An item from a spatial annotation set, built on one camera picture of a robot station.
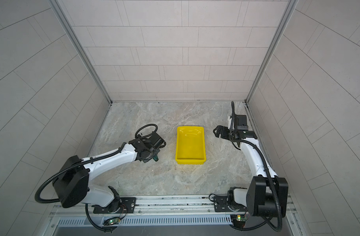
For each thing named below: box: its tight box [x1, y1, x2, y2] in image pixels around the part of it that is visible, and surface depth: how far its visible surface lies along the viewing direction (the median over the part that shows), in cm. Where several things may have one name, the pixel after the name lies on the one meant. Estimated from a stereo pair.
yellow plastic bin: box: [175, 125, 207, 165], surface depth 91 cm
